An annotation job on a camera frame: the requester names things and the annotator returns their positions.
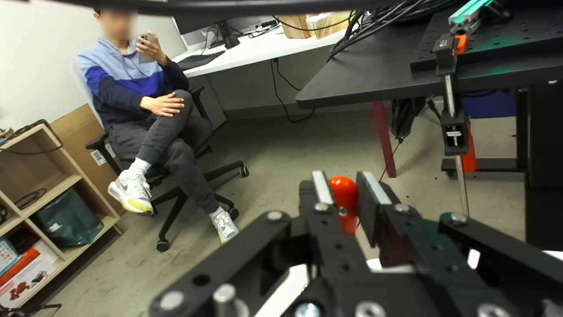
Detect wooden shelf unit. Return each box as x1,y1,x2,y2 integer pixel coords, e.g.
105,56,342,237
0,123,120,311

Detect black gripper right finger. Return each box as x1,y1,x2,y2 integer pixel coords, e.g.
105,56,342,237
356,170,471,317

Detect seated person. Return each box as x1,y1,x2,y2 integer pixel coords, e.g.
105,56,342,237
76,0,238,243

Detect black workbench table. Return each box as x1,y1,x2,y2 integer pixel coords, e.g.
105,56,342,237
298,0,563,177

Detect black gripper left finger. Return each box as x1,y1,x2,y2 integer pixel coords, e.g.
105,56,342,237
298,170,377,317

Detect black office chair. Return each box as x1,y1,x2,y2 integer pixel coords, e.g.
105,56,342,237
87,84,252,253

